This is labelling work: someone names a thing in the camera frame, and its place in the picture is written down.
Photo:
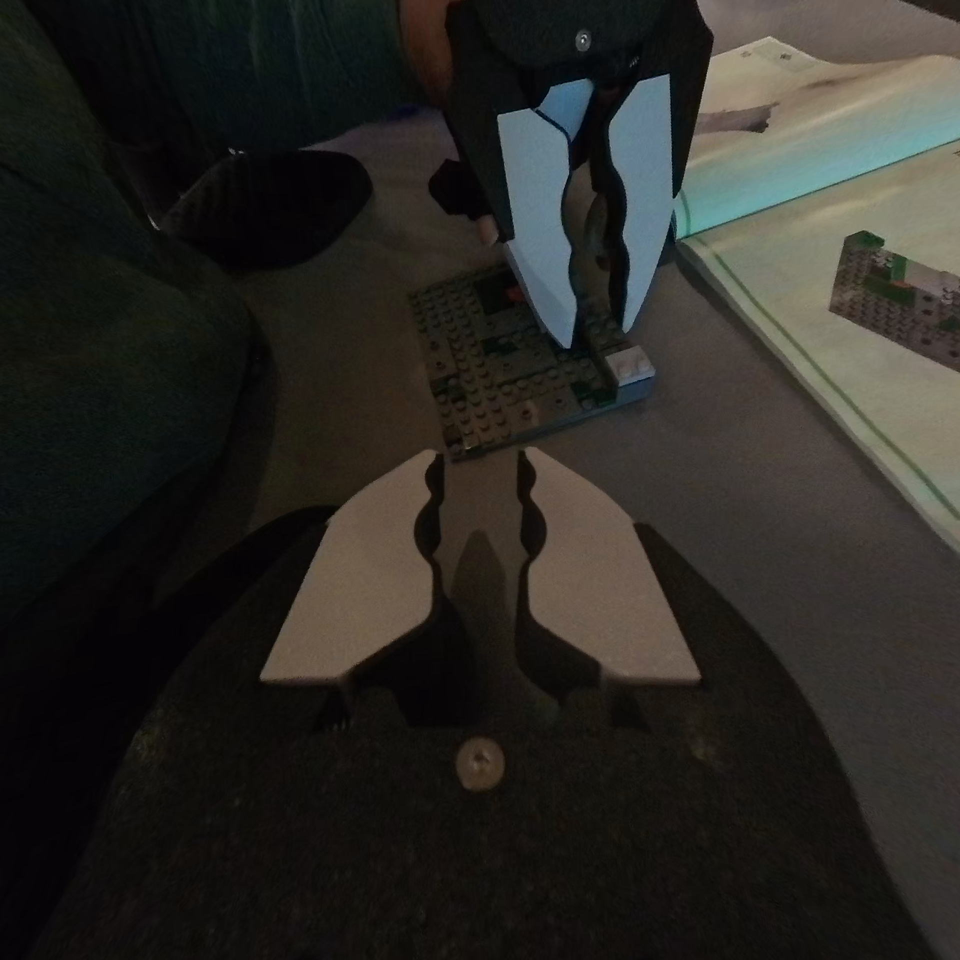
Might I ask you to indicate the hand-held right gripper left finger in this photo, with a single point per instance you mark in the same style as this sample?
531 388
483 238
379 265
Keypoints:
360 592

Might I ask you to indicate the grey desk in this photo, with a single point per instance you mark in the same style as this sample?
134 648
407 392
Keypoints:
750 487

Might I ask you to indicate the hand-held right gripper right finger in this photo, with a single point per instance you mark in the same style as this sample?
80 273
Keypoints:
607 600

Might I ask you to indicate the open instruction booklet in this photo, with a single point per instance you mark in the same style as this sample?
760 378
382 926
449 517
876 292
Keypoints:
825 225

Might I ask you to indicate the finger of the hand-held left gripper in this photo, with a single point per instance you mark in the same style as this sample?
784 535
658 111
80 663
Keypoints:
536 210
645 187

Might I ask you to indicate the person's left hand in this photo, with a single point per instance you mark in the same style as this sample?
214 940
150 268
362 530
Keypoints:
429 45

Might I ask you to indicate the grey toy brick build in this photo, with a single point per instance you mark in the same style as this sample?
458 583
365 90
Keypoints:
487 360

